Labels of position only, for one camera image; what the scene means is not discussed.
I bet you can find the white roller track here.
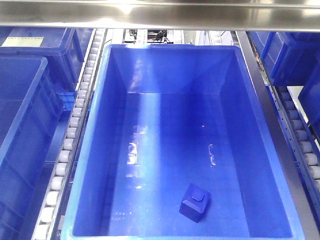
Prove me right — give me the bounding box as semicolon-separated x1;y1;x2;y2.
31;28;108;240
265;83;320;206

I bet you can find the blue bin right front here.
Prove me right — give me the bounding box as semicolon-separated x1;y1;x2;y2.
298;66;320;140

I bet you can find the blue bin left front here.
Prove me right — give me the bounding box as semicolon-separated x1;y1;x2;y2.
0;55;63;240

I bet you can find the left white roller track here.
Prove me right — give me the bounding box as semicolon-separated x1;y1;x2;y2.
31;28;108;240

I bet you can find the grey steel divider rail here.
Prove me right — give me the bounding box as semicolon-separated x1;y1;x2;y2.
234;31;320;240

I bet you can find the large blue centre bin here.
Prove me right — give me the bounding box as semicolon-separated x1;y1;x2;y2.
61;44;303;240

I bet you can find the blue plastic bottle part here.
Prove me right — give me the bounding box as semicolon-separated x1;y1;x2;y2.
179;183;211;223

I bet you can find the right white roller track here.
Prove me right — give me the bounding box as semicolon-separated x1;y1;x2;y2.
265;83;320;206

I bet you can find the blue bin left rear labelled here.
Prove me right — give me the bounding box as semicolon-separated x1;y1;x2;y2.
0;26;93;92

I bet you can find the blue bin right rear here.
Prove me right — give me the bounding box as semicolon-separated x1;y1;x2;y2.
248;31;320;87

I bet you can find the steel shelf crossbeam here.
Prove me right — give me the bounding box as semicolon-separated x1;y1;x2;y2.
0;0;320;32

